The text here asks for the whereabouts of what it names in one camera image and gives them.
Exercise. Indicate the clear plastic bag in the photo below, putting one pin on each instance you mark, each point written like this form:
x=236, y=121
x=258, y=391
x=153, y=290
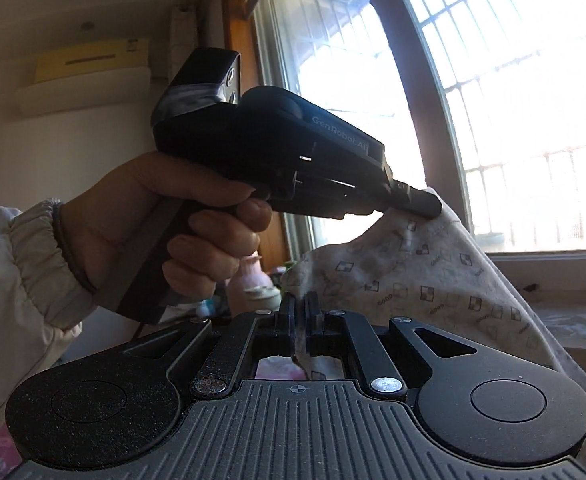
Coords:
x=573, y=320

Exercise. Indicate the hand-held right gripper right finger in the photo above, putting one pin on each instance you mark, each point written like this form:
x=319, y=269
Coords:
x=313, y=317

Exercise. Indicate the white pipe cover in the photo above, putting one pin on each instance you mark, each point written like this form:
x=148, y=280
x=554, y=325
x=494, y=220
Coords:
x=183, y=40

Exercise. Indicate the pink vase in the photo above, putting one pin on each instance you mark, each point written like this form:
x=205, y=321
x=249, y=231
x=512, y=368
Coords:
x=253, y=280

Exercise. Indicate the wall air conditioner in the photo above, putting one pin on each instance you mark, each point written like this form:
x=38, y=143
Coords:
x=88, y=90

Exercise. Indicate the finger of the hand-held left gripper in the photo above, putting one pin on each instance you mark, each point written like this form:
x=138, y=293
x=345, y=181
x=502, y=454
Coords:
x=418, y=201

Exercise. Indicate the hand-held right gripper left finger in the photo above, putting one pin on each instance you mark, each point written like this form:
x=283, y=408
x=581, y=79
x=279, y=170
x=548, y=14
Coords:
x=289, y=317

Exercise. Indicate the bright window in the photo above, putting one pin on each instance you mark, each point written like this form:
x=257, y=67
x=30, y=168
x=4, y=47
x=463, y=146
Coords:
x=523, y=85

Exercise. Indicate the person's left hand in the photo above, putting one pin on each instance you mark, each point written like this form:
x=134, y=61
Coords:
x=113, y=210

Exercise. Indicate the white checker-print pajama garment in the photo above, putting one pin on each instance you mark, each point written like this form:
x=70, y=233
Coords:
x=448, y=280

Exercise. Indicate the beige window sill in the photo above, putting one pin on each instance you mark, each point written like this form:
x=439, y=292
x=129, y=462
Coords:
x=548, y=270

